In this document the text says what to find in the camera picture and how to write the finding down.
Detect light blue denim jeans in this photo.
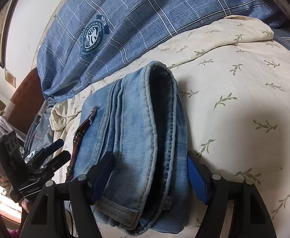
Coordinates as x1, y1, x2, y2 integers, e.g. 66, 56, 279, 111
70, 61, 189, 236

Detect cream leaf print quilt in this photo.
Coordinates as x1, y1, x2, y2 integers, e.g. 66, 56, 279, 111
50, 16, 290, 237

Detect blue plaid pillow with emblem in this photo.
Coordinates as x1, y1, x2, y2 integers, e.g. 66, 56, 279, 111
37, 0, 287, 102

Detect brown wooden headboard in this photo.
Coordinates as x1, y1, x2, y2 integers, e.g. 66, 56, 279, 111
0, 67, 46, 176

